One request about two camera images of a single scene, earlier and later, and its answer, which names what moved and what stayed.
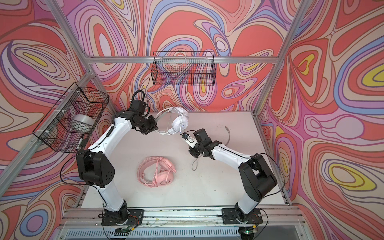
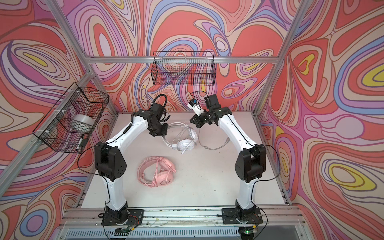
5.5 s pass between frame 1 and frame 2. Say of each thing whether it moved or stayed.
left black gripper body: moved
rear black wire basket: stayed
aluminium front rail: stayed
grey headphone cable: moved
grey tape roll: stayed
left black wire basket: stayed
